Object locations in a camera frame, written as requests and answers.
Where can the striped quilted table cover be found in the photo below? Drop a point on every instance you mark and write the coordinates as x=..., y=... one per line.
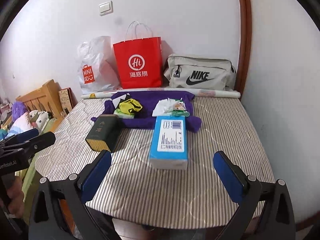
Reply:
x=191, y=199

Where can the wooden headboard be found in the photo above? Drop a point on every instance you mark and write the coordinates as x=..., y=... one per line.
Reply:
x=46, y=98

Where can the green bed sheet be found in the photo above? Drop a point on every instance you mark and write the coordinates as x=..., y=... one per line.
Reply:
x=27, y=175

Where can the white spotted plush toy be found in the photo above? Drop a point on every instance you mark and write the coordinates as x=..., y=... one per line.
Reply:
x=39, y=119

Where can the green wet wipe sachet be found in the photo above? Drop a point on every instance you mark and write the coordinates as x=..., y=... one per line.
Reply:
x=179, y=113

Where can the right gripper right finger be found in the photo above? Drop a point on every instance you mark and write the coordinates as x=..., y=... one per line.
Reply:
x=232, y=177

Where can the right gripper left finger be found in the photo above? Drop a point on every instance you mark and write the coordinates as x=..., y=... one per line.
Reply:
x=92, y=175

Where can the white wall switch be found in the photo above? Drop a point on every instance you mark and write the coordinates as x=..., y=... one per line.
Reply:
x=105, y=8

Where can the red paper shopping bag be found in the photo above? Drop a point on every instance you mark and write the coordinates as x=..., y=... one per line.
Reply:
x=139, y=62

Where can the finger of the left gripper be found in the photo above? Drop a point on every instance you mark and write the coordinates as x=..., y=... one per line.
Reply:
x=20, y=138
x=30, y=147

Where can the yellow black pouch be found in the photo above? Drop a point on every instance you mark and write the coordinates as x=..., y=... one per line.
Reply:
x=130, y=106

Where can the green tissue packet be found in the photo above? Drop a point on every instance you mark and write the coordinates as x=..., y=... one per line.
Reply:
x=122, y=115

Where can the person's left hand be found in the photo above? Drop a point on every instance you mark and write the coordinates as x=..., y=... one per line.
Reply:
x=15, y=193

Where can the white Miniso plastic bag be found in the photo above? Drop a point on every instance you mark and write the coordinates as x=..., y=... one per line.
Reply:
x=95, y=72

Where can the grey Nike pouch bag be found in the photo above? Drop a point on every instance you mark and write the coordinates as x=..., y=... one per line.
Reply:
x=199, y=72

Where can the fruit print sachet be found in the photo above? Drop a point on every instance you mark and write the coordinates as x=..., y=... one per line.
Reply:
x=179, y=106

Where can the purple plush toy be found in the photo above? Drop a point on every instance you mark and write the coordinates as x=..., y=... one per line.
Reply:
x=18, y=109

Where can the rolled printed paper tube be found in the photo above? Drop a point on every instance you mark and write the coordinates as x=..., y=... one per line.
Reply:
x=194, y=91

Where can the white mesh cloth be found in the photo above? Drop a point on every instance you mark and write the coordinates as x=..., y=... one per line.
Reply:
x=164, y=107

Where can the dark green tea box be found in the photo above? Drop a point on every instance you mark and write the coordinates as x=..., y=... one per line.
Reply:
x=104, y=133

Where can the blue tissue pack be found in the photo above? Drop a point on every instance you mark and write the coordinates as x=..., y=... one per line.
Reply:
x=169, y=147

